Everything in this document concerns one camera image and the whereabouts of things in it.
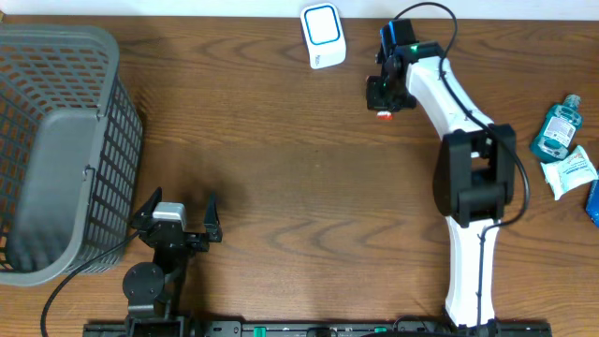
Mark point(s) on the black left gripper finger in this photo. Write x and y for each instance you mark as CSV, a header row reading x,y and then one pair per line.
x,y
211,221
144,214

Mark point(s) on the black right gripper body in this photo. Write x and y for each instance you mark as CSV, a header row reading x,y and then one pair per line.
x,y
385,95

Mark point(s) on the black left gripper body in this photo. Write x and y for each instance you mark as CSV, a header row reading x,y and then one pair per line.
x,y
196,242

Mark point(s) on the red Nescafe stick sachet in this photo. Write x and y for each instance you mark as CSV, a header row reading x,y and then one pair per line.
x,y
384,115

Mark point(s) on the blue mouthwash bottle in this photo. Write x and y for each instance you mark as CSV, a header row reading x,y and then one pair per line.
x,y
558,131

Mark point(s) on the white wet wipes pack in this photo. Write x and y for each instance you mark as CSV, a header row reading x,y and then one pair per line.
x,y
575,170

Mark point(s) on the blue Oreo cookie pack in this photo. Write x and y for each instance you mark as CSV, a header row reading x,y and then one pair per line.
x,y
592,206

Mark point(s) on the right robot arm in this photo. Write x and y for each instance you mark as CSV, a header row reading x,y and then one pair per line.
x,y
474,175

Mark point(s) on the white barcode scanner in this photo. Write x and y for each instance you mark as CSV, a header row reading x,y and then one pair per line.
x,y
324,36

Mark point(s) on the grey plastic mesh basket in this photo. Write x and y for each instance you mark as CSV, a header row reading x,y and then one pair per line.
x,y
71,142

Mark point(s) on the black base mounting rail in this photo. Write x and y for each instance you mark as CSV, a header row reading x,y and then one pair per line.
x,y
402,327

